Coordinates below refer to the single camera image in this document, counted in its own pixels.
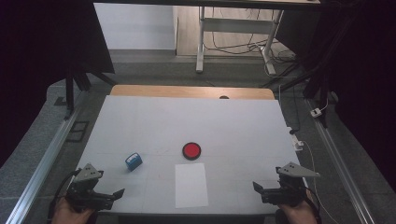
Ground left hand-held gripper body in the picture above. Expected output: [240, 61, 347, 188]
[64, 162, 115, 213]

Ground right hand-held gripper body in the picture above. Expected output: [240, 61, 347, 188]
[261, 161, 321, 206]

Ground blue stamp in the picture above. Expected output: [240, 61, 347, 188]
[124, 152, 144, 172]

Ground round red ink pad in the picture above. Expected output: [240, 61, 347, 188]
[181, 142, 202, 161]

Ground person's right hand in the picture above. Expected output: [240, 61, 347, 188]
[277, 189, 318, 224]

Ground person's left hand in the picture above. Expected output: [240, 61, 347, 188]
[50, 196, 96, 224]

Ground white paper sheet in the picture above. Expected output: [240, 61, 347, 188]
[175, 162, 209, 209]

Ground white table cover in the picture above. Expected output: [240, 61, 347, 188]
[57, 94, 310, 217]

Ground black tripod stand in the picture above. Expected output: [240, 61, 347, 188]
[64, 66, 118, 121]

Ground wooden table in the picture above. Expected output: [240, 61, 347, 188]
[109, 84, 276, 101]

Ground black metal stand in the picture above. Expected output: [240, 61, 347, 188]
[261, 12, 354, 129]

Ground black curtain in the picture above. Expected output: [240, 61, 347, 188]
[0, 0, 116, 169]
[276, 0, 396, 192]

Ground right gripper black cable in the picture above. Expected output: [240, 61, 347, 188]
[298, 183, 322, 224]

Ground thin white cable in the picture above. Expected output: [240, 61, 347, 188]
[300, 140, 342, 224]

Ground aluminium rail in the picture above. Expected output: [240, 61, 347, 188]
[306, 99, 376, 224]
[6, 105, 83, 224]

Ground black floor frame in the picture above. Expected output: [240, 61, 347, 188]
[65, 120, 91, 144]

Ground tangled floor cables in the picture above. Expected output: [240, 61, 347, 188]
[204, 7, 297, 64]

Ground white desk frame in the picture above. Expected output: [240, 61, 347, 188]
[195, 6, 285, 77]

